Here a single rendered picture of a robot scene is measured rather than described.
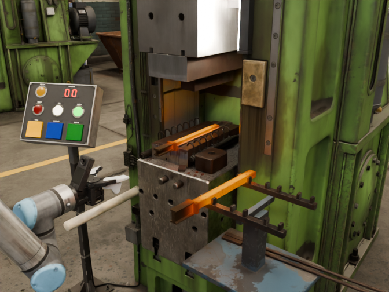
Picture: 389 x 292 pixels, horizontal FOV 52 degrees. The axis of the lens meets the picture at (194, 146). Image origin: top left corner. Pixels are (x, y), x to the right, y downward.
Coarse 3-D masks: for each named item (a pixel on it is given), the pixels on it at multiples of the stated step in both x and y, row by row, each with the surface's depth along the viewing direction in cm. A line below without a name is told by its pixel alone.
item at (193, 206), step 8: (240, 176) 143; (248, 176) 144; (224, 184) 137; (232, 184) 137; (240, 184) 141; (208, 192) 131; (216, 192) 131; (224, 192) 134; (192, 200) 125; (200, 200) 126; (208, 200) 128; (176, 208) 119; (184, 208) 120; (192, 208) 124; (176, 216) 119; (184, 216) 122; (176, 224) 119
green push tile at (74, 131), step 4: (68, 124) 179; (72, 124) 179; (76, 124) 178; (68, 128) 179; (72, 128) 178; (76, 128) 178; (80, 128) 177; (68, 132) 178; (72, 132) 178; (76, 132) 177; (80, 132) 177; (68, 136) 178; (72, 136) 178; (76, 136) 177; (80, 136) 177; (72, 140) 178; (76, 140) 177; (80, 140) 177
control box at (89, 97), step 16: (32, 96) 186; (48, 96) 184; (64, 96) 182; (80, 96) 181; (96, 96) 181; (32, 112) 184; (48, 112) 183; (64, 112) 181; (96, 112) 182; (64, 128) 180; (96, 128) 183; (48, 144) 188; (64, 144) 181; (80, 144) 177
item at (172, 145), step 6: (210, 126) 186; (216, 126) 187; (198, 132) 178; (204, 132) 180; (180, 138) 170; (186, 138) 170; (168, 144) 162; (174, 144) 163; (156, 150) 157; (162, 150) 160; (168, 150) 163; (174, 150) 164
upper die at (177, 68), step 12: (156, 60) 158; (168, 60) 154; (180, 60) 151; (192, 60) 152; (204, 60) 158; (216, 60) 165; (228, 60) 172; (240, 60) 180; (156, 72) 160; (168, 72) 156; (180, 72) 153; (192, 72) 153; (204, 72) 160; (216, 72) 167
